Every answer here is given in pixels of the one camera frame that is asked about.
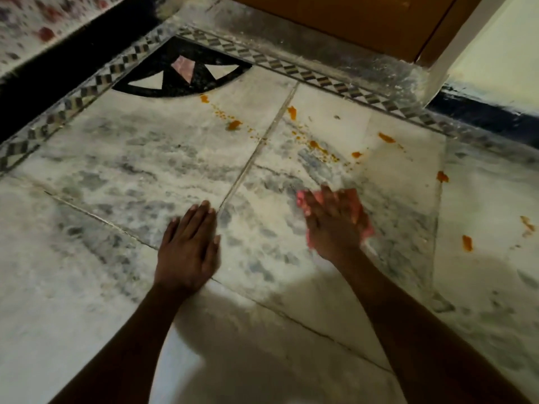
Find pink cleaning cloth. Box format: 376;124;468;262
296;187;375;251

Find white door frame post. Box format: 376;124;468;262
424;0;511;106

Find floral patterned fabric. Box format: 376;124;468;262
0;0;129;77

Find person's right forearm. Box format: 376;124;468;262
335;248;532;404

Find person's left forearm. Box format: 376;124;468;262
50;284;198;404

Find brown wooden door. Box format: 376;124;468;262
220;0;459;63

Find orange spill spots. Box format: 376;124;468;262
199;93;536;253

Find person's left hand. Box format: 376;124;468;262
153;200;222;294

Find person's right hand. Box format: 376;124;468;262
301;184;368;270

